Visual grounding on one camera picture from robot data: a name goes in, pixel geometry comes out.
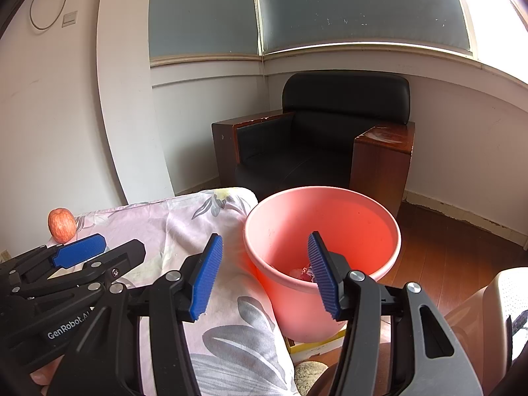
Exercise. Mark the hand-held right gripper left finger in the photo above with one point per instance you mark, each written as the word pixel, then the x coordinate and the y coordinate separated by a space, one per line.
pixel 206 276

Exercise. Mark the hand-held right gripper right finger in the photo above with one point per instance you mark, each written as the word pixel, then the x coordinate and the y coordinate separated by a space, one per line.
pixel 324 276

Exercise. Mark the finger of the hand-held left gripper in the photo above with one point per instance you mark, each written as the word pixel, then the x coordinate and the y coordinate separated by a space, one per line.
pixel 78 251
pixel 119 260

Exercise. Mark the pink plastic bucket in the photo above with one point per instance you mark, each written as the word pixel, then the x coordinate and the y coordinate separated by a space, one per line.
pixel 288 231

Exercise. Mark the person's left hand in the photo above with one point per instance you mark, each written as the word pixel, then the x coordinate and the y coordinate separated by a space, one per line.
pixel 49 373

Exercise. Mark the red apple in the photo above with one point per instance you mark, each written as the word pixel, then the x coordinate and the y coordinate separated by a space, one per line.
pixel 62 225

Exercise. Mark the floral pink tablecloth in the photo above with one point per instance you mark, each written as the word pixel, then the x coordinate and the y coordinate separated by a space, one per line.
pixel 173 222

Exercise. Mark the yellow white cardboard box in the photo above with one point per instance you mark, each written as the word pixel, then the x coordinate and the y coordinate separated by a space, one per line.
pixel 313 348

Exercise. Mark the tan speckled object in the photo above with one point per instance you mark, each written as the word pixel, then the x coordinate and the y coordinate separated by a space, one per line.
pixel 311 379

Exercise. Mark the black leather wooden armchair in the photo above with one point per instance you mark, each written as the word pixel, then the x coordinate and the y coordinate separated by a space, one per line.
pixel 321 148

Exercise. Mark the white mesh shoe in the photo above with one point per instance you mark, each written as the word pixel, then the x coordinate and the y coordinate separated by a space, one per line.
pixel 511 293

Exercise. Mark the white wall switch plate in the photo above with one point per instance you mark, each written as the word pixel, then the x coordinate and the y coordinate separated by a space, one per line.
pixel 70 17

